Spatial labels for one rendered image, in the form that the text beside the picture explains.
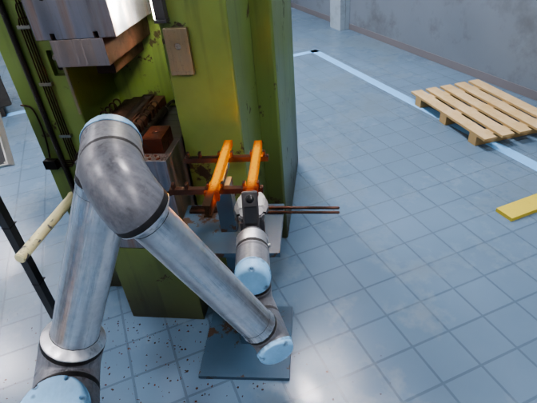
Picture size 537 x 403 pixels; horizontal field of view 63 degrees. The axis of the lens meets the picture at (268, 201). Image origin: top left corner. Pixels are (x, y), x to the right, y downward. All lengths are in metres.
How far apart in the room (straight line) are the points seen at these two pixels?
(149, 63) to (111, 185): 1.47
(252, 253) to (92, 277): 0.38
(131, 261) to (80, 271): 1.13
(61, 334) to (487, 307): 1.91
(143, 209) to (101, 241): 0.22
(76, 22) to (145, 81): 0.61
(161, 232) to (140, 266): 1.34
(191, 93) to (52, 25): 0.52
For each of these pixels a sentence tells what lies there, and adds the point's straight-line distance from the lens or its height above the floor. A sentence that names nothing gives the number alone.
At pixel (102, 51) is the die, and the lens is 1.71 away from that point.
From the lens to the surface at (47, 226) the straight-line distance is 2.10.
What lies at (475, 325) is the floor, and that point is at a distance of 2.34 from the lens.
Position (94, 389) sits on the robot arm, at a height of 0.80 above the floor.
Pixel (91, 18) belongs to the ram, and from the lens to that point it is 1.69.
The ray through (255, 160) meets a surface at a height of 0.96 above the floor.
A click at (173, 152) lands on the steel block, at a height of 0.91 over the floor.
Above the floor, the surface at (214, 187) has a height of 0.96.
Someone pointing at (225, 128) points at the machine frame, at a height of 0.95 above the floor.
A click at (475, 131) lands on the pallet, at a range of 3.78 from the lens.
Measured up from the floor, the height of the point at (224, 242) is 0.69.
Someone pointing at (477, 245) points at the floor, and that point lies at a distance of 2.77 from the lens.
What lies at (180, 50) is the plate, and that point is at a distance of 1.73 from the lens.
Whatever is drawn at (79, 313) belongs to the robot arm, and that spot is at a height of 0.99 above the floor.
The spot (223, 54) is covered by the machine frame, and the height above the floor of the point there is 1.25.
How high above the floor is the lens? 1.72
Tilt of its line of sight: 35 degrees down
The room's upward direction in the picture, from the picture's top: 6 degrees counter-clockwise
